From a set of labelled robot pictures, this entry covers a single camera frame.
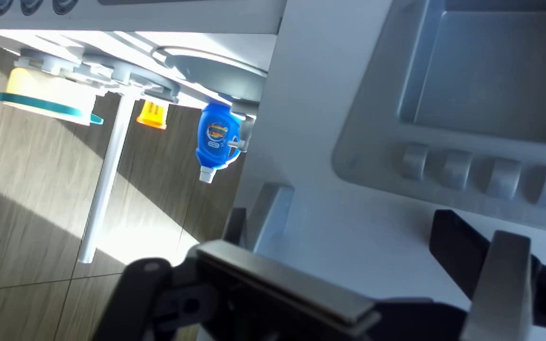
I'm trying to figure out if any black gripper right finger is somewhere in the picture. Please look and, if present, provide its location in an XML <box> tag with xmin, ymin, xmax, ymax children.
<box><xmin>429</xmin><ymin>209</ymin><xmax>546</xmax><ymax>341</ymax></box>

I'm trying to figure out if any white pole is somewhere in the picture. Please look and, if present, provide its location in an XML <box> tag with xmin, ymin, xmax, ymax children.
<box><xmin>78</xmin><ymin>92</ymin><xmax>137</xmax><ymax>263</ymax></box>

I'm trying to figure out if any toy pot with teal lid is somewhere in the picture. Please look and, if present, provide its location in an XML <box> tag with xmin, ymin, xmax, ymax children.
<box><xmin>0</xmin><ymin>65</ymin><xmax>104</xmax><ymax>124</ymax></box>

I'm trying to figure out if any white toy kitchen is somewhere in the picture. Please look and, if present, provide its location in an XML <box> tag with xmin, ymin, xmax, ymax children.
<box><xmin>0</xmin><ymin>0</ymin><xmax>546</xmax><ymax>283</ymax></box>

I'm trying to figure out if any yellow cup on counter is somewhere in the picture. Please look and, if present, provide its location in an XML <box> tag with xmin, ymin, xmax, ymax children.
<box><xmin>137</xmin><ymin>100</ymin><xmax>167</xmax><ymax>130</ymax></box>

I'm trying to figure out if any blue soap bottle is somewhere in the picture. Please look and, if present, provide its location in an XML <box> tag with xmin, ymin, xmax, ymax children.
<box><xmin>195</xmin><ymin>101</ymin><xmax>243</xmax><ymax>183</ymax></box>

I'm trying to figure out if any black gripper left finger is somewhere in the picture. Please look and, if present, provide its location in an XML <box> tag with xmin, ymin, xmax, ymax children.
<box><xmin>91</xmin><ymin>208</ymin><xmax>381</xmax><ymax>341</ymax></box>

